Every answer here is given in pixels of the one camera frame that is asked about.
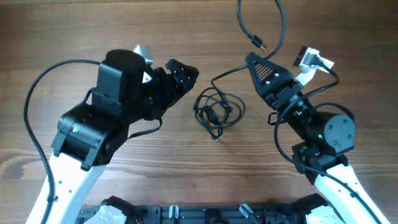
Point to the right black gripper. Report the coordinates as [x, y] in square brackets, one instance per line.
[282, 94]

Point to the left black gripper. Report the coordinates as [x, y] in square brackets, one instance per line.
[173, 93]

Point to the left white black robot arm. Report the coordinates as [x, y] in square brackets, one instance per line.
[127, 90]

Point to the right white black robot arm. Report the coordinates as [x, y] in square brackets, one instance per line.
[314, 141]

